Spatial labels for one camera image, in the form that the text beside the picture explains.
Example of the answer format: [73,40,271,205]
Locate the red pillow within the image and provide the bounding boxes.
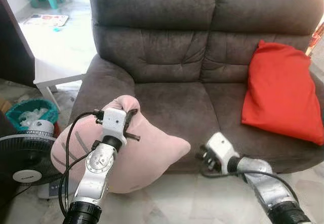
[240,40,324,146]

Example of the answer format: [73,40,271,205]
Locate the colourful floor mat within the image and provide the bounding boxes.
[23,13,69,27]

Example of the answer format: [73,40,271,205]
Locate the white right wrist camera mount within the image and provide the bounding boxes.
[206,131,240,169]

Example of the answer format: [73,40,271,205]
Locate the pink pillow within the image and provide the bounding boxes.
[50,95,192,195]

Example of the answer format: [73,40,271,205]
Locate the dark wooden door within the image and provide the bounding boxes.
[0,0,36,88]

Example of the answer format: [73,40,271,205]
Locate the teal plastic basket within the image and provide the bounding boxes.
[5,98,60,132]

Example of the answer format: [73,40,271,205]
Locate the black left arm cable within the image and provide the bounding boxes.
[58,111,105,215]

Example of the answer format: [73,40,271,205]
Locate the crumpled clear plastic bottles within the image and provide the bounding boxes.
[18,108,51,127]

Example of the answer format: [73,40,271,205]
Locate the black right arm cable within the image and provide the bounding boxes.
[199,167,300,205]

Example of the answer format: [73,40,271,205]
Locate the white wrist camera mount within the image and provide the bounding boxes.
[206,131,240,169]
[101,107,128,144]

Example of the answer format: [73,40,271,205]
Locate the white table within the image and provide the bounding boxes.
[19,10,98,111]

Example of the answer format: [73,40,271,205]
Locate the black standing fan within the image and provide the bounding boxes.
[0,120,77,200]

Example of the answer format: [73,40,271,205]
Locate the dark brown fabric sofa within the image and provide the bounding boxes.
[68,0,324,173]

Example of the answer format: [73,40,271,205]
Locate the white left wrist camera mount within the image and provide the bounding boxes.
[101,107,128,144]

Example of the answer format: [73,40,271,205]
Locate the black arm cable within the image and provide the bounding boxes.
[199,167,300,205]
[58,111,105,215]

